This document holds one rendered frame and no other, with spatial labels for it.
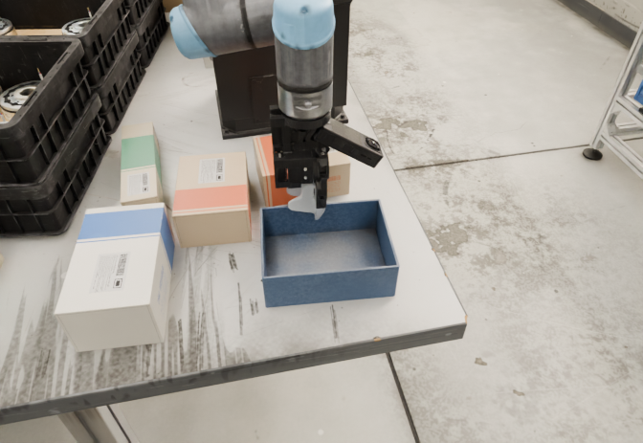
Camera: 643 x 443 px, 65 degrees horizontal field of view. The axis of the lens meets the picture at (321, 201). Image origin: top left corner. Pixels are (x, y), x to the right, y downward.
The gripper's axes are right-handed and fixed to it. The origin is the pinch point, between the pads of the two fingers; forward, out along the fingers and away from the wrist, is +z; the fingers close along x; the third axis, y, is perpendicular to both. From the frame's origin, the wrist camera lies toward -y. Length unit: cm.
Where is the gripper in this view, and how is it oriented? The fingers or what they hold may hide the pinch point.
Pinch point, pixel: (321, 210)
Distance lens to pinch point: 84.5
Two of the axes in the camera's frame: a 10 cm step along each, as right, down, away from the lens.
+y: -9.9, 0.7, -0.8
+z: 0.0, 7.4, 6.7
